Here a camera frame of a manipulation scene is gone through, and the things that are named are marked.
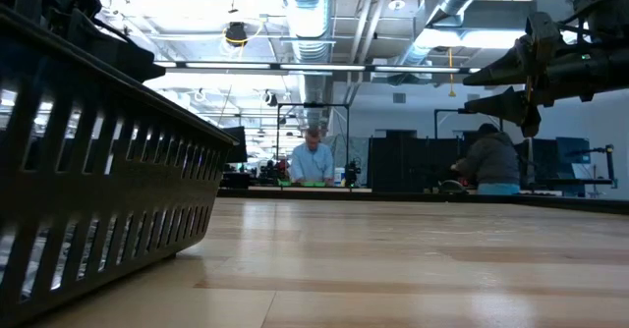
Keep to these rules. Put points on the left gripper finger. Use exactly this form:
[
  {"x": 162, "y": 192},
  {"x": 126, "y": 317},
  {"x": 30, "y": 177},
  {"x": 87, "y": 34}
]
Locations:
[{"x": 118, "y": 53}]

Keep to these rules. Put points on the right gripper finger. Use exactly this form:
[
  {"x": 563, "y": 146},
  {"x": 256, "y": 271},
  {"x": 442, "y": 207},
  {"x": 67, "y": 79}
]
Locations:
[
  {"x": 506, "y": 107},
  {"x": 501, "y": 70}
]

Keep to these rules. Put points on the small black robot arm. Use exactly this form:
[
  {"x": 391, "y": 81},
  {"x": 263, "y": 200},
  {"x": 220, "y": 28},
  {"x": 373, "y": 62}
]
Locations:
[
  {"x": 272, "y": 171},
  {"x": 352, "y": 173}
]

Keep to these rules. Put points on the person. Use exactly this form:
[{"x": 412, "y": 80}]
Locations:
[
  {"x": 491, "y": 163},
  {"x": 312, "y": 163}
]

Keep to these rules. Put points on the black partition panel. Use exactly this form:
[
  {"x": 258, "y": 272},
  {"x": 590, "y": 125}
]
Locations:
[
  {"x": 540, "y": 166},
  {"x": 408, "y": 166}
]

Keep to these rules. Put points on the dark computer monitor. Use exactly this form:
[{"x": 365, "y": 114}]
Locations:
[{"x": 572, "y": 150}]

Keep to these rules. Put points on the grey vent grille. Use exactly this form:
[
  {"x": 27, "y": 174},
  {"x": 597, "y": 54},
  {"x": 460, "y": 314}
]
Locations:
[{"x": 399, "y": 97}]

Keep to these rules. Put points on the round white smoke detector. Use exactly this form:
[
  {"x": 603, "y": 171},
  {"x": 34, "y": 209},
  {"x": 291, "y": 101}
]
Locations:
[{"x": 396, "y": 3}]

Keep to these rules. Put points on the black angled monitor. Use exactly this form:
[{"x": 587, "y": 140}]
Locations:
[{"x": 237, "y": 146}]

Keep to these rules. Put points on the black slotted plastic basket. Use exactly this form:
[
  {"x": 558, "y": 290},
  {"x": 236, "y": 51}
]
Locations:
[{"x": 113, "y": 205}]

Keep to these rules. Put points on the small black box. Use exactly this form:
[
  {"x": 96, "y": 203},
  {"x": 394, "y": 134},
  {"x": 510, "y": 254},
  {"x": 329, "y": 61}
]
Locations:
[{"x": 236, "y": 180}]

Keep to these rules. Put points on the white wipes tub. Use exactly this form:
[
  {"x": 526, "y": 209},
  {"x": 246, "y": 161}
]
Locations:
[{"x": 340, "y": 177}]

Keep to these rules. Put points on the long linear light fixture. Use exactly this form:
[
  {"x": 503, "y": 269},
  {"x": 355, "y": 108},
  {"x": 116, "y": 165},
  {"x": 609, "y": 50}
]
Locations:
[{"x": 319, "y": 67}]

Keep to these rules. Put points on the wooden workbench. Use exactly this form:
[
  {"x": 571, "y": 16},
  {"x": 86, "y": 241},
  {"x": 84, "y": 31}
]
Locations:
[{"x": 265, "y": 189}]

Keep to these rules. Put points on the black station frame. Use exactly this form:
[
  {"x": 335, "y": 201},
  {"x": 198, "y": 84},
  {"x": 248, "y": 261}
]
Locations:
[
  {"x": 436, "y": 122},
  {"x": 313, "y": 105}
]

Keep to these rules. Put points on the black table frame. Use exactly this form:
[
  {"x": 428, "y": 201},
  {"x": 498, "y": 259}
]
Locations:
[{"x": 393, "y": 196}]

